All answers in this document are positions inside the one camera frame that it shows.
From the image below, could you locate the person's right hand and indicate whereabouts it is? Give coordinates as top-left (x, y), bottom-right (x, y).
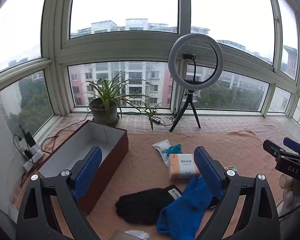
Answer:
top-left (279, 174), bottom-right (295, 206)

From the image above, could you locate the pink checked mat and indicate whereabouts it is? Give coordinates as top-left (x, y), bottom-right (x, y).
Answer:
top-left (40, 112), bottom-right (298, 143)

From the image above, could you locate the black phone holder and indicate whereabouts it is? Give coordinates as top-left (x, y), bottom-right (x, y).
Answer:
top-left (182, 52), bottom-right (203, 84)

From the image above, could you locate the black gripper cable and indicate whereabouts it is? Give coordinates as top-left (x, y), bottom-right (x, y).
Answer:
top-left (277, 200), bottom-right (300, 219)

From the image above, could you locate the orange white tissue pack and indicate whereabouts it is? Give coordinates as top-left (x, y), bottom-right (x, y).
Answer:
top-left (168, 153), bottom-right (201, 180)

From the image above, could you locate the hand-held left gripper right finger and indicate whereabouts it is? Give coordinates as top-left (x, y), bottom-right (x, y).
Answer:
top-left (193, 146), bottom-right (282, 240)

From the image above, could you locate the black ring light cable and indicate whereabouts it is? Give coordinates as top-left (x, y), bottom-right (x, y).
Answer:
top-left (160, 107), bottom-right (182, 127)

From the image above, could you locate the green leafy plant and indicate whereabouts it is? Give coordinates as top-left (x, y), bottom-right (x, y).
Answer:
top-left (81, 67), bottom-right (163, 132)

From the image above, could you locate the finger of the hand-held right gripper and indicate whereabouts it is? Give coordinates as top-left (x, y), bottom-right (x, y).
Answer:
top-left (283, 137), bottom-right (300, 155)
top-left (262, 139), bottom-right (300, 161)

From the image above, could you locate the brown cardboard box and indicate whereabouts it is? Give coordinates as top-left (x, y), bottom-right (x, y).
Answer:
top-left (37, 120), bottom-right (129, 214)

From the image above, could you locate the black fuzzy sock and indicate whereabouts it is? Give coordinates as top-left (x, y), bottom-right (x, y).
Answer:
top-left (115, 184), bottom-right (183, 225)

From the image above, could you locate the blue sock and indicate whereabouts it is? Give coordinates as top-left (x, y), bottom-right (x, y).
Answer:
top-left (156, 176), bottom-right (214, 240)

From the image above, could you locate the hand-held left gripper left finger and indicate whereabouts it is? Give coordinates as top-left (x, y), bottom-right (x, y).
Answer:
top-left (16, 146), bottom-right (103, 240)

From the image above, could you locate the white ring light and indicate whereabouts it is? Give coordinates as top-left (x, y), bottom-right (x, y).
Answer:
top-left (168, 34), bottom-right (224, 91)

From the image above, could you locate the white window frame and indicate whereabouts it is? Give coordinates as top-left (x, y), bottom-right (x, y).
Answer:
top-left (0, 0), bottom-right (300, 120)

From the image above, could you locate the black power adapter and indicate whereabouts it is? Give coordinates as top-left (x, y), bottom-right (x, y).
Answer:
top-left (19, 125), bottom-right (37, 147)

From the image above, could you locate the teal collapsible funnel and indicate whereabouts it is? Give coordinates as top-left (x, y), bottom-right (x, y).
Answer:
top-left (165, 144), bottom-right (183, 157)

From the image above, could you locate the white power strip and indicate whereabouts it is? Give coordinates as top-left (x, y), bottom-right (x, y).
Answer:
top-left (14, 134), bottom-right (44, 172)

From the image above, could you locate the white plastic packet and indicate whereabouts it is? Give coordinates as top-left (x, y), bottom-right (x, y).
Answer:
top-left (152, 139), bottom-right (172, 167)

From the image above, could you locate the black power cable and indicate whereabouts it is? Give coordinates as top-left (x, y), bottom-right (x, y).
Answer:
top-left (20, 111), bottom-right (93, 188)

